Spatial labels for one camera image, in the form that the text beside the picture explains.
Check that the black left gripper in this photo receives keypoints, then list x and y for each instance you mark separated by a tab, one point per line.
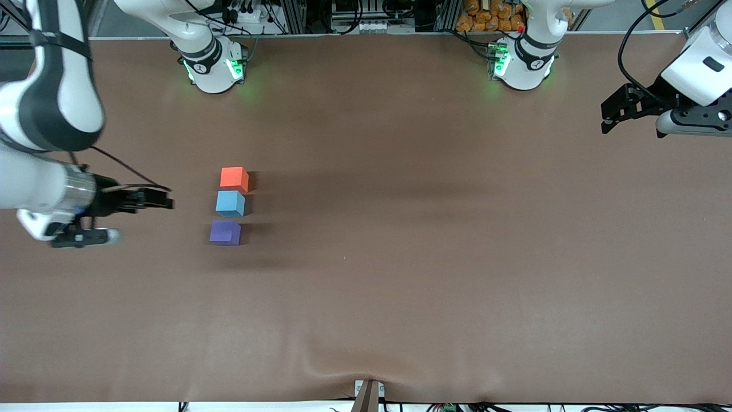
656	96

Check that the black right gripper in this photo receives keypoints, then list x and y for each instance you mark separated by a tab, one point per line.
106	203

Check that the blue foam block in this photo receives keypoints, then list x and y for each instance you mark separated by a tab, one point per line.
230	203

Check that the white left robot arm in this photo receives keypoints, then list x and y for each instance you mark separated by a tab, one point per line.
529	63

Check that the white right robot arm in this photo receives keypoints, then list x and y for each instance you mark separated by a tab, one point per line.
34	183

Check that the purple foam block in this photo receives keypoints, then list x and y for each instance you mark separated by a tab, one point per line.
224	233

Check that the orange foam block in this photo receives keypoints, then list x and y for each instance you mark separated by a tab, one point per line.
234	178

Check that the pile of orange packets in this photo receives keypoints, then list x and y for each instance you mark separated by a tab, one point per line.
492	16

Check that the white power strip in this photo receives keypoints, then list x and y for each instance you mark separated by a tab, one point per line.
372	26
246	15

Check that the brown table mat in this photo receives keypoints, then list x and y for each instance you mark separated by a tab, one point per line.
400	297

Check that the green terminal connector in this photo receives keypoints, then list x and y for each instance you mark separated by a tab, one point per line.
449	408

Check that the brown camera mount bracket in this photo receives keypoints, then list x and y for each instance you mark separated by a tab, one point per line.
367	396

